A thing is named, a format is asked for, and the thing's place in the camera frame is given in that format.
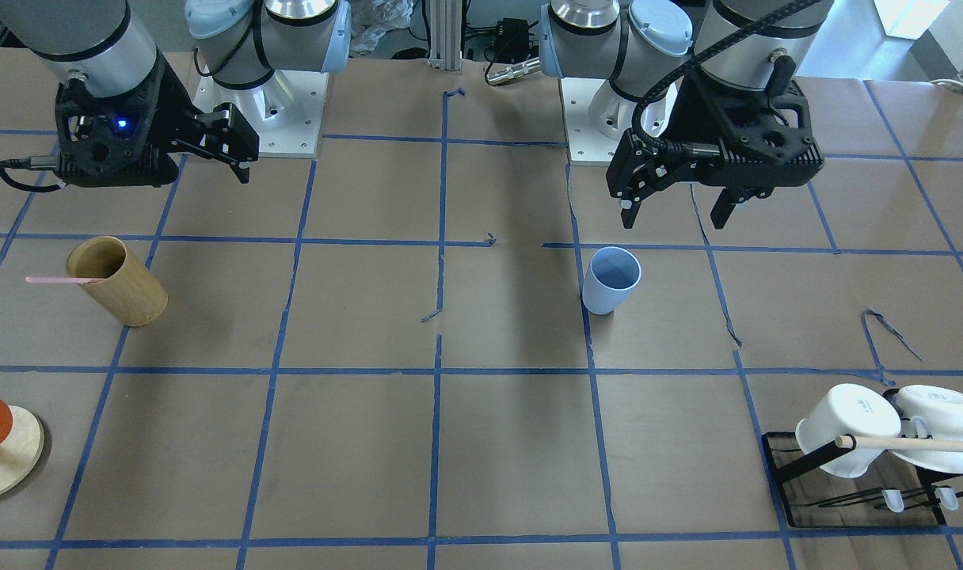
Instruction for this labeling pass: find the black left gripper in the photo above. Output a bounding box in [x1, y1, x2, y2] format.
[606, 77, 824, 230]

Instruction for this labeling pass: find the wooden stand with round base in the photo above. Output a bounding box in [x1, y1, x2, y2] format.
[0, 405, 46, 495]

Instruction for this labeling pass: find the white mug, inner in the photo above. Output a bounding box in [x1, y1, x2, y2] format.
[795, 383, 901, 454]

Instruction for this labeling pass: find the pink chopstick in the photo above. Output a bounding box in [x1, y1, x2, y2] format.
[25, 275, 105, 285]

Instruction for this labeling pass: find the white mug, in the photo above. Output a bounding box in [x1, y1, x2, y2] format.
[892, 385, 963, 475]
[795, 383, 901, 454]

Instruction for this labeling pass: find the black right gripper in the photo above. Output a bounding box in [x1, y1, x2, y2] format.
[54, 55, 260, 188]

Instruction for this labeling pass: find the light blue plastic cup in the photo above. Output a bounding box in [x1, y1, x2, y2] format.
[580, 246, 643, 315]

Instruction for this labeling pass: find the bamboo chopstick holder cup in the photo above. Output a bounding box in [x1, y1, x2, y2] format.
[66, 237, 168, 327]

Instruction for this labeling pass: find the silver robot arm, left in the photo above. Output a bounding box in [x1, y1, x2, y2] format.
[539, 1, 832, 230]

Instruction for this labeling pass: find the white mug, outer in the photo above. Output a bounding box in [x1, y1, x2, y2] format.
[892, 385, 963, 475]

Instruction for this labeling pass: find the black wire mug rack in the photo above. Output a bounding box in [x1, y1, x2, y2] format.
[761, 386, 963, 528]

